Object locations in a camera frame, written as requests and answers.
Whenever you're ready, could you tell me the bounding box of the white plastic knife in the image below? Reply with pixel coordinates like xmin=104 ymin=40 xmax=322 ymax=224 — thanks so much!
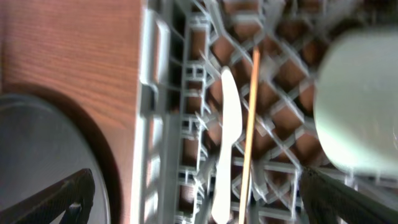
xmin=211 ymin=67 xmax=243 ymax=224

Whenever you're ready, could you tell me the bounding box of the mint green bowl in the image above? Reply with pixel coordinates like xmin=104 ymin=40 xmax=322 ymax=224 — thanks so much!
xmin=313 ymin=27 xmax=397 ymax=178

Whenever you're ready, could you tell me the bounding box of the round black tray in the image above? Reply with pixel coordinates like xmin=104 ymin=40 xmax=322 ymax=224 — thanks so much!
xmin=1 ymin=94 xmax=111 ymax=223

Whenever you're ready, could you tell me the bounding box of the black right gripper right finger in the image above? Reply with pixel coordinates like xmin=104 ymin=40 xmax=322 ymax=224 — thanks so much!
xmin=299 ymin=167 xmax=397 ymax=224

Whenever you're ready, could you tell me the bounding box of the grey dishwasher rack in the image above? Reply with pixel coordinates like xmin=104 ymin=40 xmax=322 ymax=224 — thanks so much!
xmin=130 ymin=1 xmax=397 ymax=223

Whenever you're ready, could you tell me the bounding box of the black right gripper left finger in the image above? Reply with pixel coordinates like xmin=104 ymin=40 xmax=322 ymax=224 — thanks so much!
xmin=1 ymin=169 xmax=95 ymax=223

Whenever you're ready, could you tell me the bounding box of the wooden chopstick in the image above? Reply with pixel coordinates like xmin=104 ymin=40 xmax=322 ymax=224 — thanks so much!
xmin=238 ymin=46 xmax=261 ymax=224

